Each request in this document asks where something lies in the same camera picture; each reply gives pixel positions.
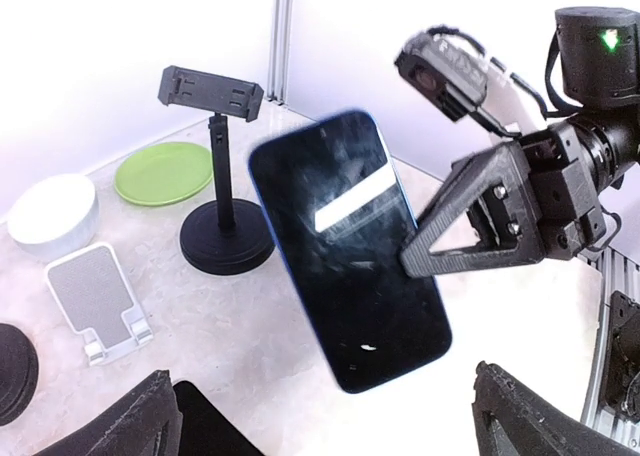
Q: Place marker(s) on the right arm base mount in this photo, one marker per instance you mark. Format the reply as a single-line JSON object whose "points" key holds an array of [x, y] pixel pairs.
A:
{"points": [[620, 380]]}

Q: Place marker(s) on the white ceramic bowl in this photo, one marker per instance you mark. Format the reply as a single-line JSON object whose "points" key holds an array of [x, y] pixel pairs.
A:
{"points": [[55, 217]]}

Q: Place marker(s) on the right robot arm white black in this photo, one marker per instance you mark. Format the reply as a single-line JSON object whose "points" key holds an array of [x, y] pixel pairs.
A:
{"points": [[597, 49]]}

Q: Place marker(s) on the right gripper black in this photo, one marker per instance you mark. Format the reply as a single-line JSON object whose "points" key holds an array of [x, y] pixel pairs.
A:
{"points": [[527, 201]]}

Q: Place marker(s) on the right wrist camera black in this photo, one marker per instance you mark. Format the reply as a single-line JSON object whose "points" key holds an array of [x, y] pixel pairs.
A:
{"points": [[446, 75]]}

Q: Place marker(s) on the black round base stand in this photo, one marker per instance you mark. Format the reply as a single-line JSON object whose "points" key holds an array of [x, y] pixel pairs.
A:
{"points": [[226, 236]]}

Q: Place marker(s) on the black phone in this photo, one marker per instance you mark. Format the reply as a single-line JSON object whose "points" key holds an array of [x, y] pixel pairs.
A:
{"points": [[339, 216]]}

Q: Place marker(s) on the right aluminium frame post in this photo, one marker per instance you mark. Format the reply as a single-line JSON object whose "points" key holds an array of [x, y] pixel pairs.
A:
{"points": [[278, 68]]}

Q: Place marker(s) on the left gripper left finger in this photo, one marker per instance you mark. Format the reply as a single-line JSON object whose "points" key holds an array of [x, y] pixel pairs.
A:
{"points": [[145, 421]]}

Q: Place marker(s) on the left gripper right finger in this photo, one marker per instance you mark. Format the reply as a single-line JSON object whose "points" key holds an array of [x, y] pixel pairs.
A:
{"points": [[511, 419]]}

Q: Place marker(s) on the front aluminium rail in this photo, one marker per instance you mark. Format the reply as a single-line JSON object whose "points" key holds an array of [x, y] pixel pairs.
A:
{"points": [[619, 273]]}

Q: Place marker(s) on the white desktop phone stand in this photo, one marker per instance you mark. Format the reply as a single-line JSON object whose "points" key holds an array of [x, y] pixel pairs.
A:
{"points": [[98, 302]]}

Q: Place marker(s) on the green plate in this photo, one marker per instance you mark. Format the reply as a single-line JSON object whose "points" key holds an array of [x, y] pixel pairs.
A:
{"points": [[164, 174]]}

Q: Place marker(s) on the tall black clamp phone mount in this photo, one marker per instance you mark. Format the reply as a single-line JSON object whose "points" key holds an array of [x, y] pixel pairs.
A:
{"points": [[19, 372]]}

